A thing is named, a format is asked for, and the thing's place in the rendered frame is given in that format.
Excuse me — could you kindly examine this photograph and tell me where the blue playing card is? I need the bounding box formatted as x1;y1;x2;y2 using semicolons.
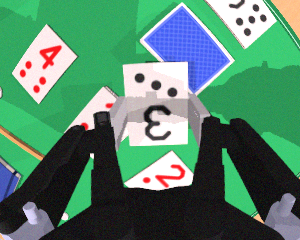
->
140;2;234;95
123;62;188;146

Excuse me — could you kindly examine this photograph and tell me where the dark blue flat rectangular block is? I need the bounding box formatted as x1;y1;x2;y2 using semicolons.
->
0;157;21;202

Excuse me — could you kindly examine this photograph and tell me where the white flat disc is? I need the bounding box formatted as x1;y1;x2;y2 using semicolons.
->
62;212;68;220

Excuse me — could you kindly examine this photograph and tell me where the long thin brown stick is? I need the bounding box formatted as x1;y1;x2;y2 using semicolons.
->
0;126;44;160

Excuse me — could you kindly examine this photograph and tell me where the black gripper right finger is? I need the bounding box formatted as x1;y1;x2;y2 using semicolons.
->
182;93;300;240

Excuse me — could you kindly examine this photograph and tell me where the green card cloth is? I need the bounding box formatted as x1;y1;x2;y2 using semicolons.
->
0;0;300;182
250;0;300;218

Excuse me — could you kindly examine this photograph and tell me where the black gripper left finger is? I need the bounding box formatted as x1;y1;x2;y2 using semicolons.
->
0;96;135;240

